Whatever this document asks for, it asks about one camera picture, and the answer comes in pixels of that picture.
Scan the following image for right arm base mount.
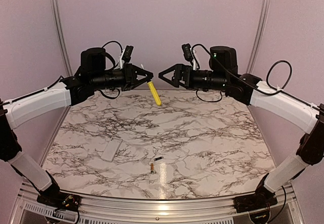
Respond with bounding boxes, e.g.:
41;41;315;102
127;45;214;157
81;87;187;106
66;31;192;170
233;174;278;213

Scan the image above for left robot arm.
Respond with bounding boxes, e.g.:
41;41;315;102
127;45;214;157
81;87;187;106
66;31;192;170
1;46;153;206

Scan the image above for left aluminium frame post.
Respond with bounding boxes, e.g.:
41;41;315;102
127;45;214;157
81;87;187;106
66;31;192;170
50;0;73;76

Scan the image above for yellow handled screwdriver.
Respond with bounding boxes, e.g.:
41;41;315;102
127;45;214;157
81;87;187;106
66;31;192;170
147;81;161;106

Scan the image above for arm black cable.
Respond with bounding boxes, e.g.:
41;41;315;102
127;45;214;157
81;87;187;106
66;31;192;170
266;60;293;91
102;40;125;68

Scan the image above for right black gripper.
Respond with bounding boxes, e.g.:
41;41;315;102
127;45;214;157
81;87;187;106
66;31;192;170
159;63;228;91

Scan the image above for white remote control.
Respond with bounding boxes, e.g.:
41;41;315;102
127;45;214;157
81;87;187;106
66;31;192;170
101;137;122;162

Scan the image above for aluminium frame post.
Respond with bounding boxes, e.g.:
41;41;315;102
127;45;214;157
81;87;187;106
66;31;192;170
247;0;271;73
50;0;73;76

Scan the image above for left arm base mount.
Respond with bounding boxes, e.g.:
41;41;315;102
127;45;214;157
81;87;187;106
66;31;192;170
37;179;81;212

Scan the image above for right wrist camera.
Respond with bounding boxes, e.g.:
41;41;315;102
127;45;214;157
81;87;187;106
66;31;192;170
181;43;200;70

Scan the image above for right aluminium frame post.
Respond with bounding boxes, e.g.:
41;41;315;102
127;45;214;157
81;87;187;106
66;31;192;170
247;0;271;73

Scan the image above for gold AAA battery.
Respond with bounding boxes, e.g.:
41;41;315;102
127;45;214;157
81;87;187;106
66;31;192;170
150;163;155;174

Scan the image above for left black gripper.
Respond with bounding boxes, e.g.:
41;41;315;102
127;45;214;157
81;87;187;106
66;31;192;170
90;62;153;91

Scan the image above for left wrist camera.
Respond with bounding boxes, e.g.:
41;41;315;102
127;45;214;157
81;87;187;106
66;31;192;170
118;45;134;69

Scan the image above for front aluminium rail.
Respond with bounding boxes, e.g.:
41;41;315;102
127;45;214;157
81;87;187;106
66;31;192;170
15;182;304;224

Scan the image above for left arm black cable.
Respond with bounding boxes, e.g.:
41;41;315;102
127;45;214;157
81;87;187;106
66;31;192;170
102;40;125;68

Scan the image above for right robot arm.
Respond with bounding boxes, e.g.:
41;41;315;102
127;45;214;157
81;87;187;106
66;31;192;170
158;44;323;208

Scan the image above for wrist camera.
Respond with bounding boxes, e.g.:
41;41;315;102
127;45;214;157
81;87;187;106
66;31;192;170
118;45;134;69
181;43;200;70

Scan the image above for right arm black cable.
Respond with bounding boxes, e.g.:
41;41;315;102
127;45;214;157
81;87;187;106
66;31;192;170
266;60;293;91

